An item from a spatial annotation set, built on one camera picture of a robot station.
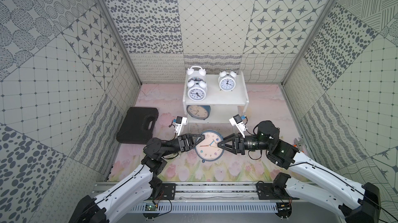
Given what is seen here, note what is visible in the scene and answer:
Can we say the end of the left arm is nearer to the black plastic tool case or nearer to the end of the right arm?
the end of the right arm

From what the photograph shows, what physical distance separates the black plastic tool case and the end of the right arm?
20.8 inches

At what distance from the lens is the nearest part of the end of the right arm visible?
1.86ft
